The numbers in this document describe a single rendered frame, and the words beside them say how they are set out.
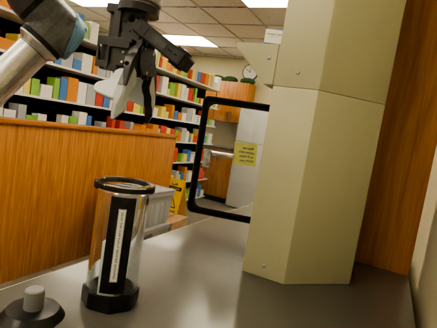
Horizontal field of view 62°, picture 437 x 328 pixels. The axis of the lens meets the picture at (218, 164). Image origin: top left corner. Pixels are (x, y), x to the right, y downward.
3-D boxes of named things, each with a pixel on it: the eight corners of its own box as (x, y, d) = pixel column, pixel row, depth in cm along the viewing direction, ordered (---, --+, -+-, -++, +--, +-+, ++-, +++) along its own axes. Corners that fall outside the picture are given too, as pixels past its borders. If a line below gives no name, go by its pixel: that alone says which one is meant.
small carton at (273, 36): (279, 57, 103) (283, 36, 102) (280, 53, 98) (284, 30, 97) (262, 55, 104) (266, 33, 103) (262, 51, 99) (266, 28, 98)
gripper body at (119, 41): (113, 77, 69) (121, 12, 68) (156, 82, 68) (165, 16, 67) (93, 69, 62) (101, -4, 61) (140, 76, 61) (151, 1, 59)
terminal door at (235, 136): (274, 228, 121) (295, 108, 118) (186, 211, 126) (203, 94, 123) (274, 228, 122) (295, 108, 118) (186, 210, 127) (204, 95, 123)
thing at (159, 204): (172, 222, 352) (177, 189, 349) (132, 235, 297) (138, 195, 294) (137, 212, 369) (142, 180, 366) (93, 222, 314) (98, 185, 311)
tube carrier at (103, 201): (125, 314, 62) (142, 191, 60) (67, 299, 64) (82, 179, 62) (148, 288, 73) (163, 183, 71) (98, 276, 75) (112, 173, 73)
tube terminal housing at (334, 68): (355, 265, 112) (406, 8, 105) (343, 304, 83) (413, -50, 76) (276, 243, 123) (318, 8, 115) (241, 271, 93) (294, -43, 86)
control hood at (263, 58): (302, 103, 118) (307, 71, 117) (272, 85, 89) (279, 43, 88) (268, 99, 123) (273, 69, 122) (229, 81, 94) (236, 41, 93)
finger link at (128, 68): (121, 97, 61) (138, 61, 65) (131, 99, 61) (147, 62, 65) (112, 77, 57) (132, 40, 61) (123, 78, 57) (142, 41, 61)
